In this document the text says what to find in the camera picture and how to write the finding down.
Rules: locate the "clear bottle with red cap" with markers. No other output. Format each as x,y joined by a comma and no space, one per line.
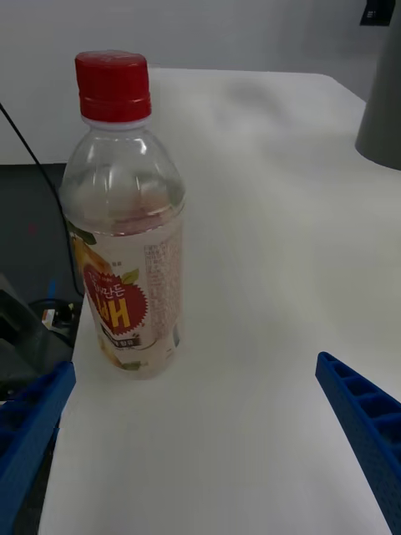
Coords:
125,251

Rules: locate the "small black box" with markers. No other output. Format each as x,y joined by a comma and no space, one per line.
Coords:
378,11

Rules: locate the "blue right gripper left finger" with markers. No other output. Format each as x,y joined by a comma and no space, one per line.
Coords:
29,430

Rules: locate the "grey plastic bin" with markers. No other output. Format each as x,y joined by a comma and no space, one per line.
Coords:
384,117

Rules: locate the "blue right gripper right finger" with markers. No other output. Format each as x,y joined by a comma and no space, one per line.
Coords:
372,434

